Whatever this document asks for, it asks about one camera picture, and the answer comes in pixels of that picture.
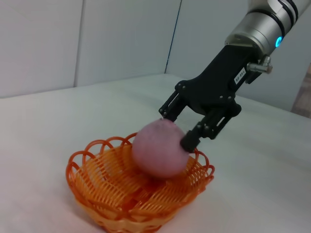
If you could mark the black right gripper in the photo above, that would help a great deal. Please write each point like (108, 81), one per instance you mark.
(213, 82)

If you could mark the pink peach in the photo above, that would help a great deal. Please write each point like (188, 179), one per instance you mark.
(158, 150)

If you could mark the orange woven plastic basket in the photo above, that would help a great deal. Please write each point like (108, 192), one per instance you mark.
(136, 214)

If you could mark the brown background object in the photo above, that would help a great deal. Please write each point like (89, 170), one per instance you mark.
(303, 97)

